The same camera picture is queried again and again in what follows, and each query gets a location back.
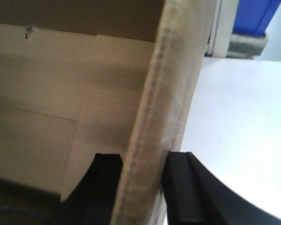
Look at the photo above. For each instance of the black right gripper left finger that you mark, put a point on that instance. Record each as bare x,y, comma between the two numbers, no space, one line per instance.
92,200

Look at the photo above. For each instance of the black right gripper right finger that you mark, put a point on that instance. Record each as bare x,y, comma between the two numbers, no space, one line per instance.
194,196

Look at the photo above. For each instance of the brown EcoFlow cardboard box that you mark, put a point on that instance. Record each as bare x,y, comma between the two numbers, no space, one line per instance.
81,77

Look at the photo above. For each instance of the blue bin beyond table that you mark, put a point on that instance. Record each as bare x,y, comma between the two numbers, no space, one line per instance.
254,16

